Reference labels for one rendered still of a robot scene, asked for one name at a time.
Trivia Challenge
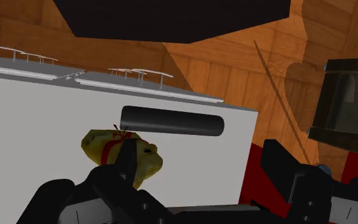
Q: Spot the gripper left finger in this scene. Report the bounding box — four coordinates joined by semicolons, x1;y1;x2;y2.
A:
16;138;179;224

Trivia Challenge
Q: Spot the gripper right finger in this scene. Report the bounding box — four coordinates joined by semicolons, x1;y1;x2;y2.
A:
260;139;358;224

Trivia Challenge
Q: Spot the yellow figure with red ribbon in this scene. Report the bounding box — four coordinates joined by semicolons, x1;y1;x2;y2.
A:
80;123;164;190

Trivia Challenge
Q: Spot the red rug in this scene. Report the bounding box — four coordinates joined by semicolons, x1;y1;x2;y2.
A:
238;142;358;219

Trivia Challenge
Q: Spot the black cylinder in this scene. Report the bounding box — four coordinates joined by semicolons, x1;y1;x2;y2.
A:
119;105;226;137

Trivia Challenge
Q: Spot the white chest of drawers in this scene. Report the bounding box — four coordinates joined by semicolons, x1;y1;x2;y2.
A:
0;44;259;224

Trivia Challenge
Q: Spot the dark box with glass panes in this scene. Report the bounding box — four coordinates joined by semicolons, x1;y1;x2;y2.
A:
308;57;358;158

